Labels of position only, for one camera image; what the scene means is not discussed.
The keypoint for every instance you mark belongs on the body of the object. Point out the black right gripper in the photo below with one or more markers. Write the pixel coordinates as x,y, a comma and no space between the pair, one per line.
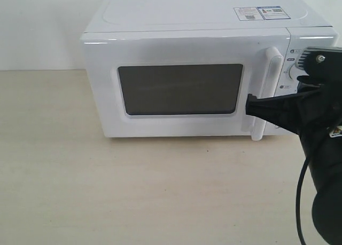
319,110

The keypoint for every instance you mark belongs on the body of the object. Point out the white microwave door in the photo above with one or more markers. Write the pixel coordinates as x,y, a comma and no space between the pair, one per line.
182,83

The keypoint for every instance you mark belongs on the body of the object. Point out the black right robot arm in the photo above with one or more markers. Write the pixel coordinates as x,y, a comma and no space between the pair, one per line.
324,165

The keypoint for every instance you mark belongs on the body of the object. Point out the white printed label sticker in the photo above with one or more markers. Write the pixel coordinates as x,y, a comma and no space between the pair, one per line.
261,13

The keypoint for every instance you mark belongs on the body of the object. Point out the white microwave oven body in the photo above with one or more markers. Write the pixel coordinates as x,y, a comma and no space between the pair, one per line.
306,27

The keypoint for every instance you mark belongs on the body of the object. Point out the upper white control knob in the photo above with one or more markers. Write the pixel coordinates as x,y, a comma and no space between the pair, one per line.
294,72

